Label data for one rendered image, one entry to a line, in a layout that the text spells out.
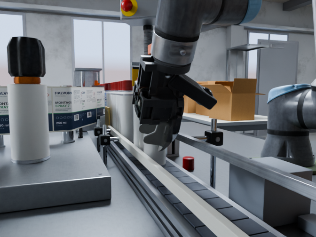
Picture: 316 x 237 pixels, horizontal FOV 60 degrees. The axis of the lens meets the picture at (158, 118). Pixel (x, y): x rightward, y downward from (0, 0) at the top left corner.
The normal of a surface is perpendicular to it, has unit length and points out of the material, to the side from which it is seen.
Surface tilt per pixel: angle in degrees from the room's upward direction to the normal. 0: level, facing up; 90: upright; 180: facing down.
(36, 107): 90
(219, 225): 90
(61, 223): 0
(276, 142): 72
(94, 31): 90
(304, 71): 90
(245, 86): 99
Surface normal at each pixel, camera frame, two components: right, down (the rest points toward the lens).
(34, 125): 0.61, 0.08
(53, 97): 0.39, 0.10
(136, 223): 0.00, -0.99
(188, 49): 0.27, 0.57
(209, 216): -0.95, 0.04
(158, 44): -0.75, 0.26
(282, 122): -0.62, 0.07
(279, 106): -0.83, 0.04
